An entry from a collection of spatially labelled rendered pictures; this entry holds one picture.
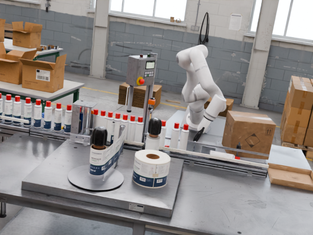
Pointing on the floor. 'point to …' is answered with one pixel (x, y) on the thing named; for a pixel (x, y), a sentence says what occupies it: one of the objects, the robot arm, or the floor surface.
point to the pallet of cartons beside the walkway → (298, 116)
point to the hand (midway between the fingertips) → (197, 137)
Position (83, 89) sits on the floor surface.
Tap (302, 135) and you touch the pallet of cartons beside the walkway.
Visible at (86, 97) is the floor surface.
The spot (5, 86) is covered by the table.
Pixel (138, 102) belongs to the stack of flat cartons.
